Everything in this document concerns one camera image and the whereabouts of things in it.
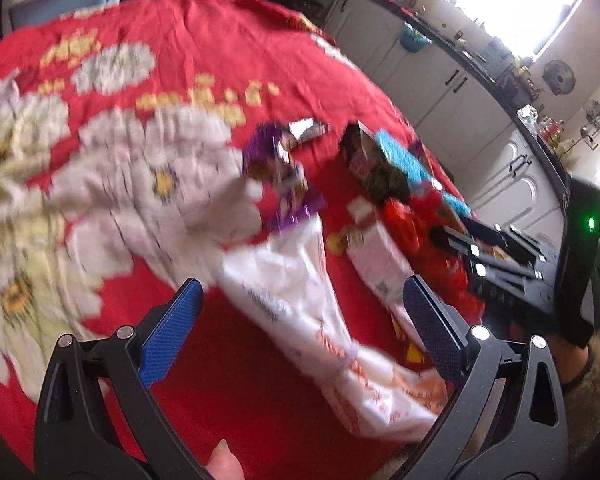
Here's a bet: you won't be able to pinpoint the yellow snack wrapper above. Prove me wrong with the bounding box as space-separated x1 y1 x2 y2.
329 230 367 257

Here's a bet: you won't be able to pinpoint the white plastic bag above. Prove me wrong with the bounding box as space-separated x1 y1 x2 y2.
215 220 451 445

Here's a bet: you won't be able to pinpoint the white snack packet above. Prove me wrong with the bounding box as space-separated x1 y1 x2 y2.
349 222 417 307

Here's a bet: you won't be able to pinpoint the kitchen window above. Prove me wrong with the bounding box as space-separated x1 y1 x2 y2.
430 0 600 57

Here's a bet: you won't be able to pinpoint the white kitchen cabinets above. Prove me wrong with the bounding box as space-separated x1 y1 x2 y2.
324 0 567 241

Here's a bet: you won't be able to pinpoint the clear plastic bag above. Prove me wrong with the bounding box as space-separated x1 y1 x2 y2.
517 105 542 132

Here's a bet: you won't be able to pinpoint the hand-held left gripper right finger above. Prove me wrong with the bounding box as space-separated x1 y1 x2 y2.
395 274 571 480

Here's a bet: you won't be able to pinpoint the metal utensil rack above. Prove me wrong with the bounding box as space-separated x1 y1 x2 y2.
581 100 600 149

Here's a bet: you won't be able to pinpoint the silver foil wrapper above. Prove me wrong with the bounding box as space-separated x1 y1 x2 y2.
285 117 331 148

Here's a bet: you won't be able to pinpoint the dark printed snack packet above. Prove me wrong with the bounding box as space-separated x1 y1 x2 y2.
339 122 411 206

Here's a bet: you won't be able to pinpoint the person's left hand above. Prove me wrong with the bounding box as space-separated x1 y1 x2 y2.
202 438 246 480

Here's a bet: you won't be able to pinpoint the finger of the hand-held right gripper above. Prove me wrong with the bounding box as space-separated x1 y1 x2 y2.
460 216 537 262
430 226 545 287

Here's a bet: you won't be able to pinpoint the round wall fan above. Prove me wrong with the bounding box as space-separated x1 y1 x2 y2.
542 59 579 96

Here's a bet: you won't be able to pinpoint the blue sponge cloth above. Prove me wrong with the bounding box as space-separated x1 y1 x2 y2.
372 129 472 220

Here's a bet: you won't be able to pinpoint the red snack wrapper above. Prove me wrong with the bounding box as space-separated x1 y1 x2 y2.
380 189 463 283

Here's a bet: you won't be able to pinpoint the purple orange snack wrapper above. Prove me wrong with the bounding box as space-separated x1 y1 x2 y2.
242 124 327 233

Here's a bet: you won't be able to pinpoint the red floral blanket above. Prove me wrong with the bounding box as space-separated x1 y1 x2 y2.
0 0 486 480

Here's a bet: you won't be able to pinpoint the black kitchen countertop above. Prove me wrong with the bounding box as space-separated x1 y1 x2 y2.
347 0 573 191

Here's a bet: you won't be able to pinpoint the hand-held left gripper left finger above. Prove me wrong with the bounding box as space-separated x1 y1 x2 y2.
34 279 216 480

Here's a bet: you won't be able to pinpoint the group of condiment bottles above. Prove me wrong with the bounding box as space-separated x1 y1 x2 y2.
540 115 567 147

